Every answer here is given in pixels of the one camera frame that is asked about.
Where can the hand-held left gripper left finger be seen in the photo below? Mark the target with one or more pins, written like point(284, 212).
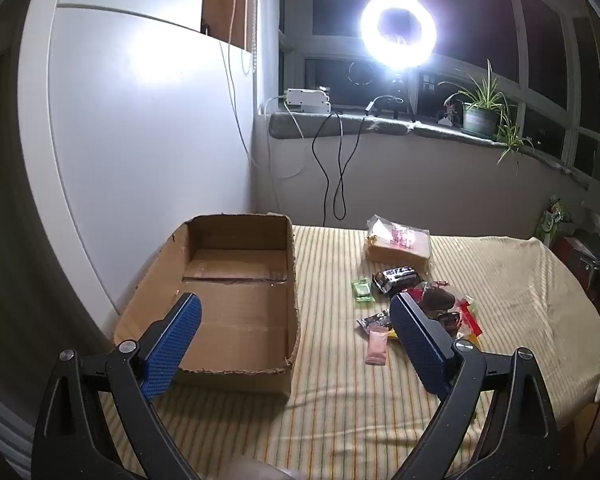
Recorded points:
point(175, 340)

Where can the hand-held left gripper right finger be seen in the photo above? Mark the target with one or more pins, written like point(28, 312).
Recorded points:
point(420, 345)

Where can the pink sachet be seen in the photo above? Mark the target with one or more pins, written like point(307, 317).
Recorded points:
point(376, 345)

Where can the brown cake red-ended packet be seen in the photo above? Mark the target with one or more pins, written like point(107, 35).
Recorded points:
point(437, 300)

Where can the small black snack packet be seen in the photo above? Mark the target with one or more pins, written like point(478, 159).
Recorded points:
point(375, 320)

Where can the red stick snack packet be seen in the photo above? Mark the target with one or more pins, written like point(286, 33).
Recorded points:
point(470, 321)

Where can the brown cardboard box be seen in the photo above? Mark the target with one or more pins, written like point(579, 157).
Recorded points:
point(240, 310)

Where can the brown chocolate bar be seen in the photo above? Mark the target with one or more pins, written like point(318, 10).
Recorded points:
point(397, 276)

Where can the green candy packet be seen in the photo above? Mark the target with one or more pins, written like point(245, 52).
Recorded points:
point(362, 290)

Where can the packaged sliced bread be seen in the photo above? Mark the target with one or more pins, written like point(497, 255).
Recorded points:
point(400, 245)

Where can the red box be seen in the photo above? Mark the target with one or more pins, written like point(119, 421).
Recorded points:
point(572, 255)

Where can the green snack bag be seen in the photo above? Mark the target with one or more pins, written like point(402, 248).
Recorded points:
point(552, 220)

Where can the yellow striped blanket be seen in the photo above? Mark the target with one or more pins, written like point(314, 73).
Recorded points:
point(355, 410)

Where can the white wardrobe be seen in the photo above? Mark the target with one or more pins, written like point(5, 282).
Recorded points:
point(130, 135)

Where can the potted spider plant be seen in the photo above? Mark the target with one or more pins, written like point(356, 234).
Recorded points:
point(480, 120)

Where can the small pink figurine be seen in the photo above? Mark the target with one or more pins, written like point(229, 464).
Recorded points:
point(447, 119)

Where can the black tripod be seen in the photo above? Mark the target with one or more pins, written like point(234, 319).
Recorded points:
point(399, 102)

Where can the white power strip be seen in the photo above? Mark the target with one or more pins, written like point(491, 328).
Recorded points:
point(305, 100)

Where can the white framed window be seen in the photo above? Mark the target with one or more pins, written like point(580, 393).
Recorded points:
point(517, 10)

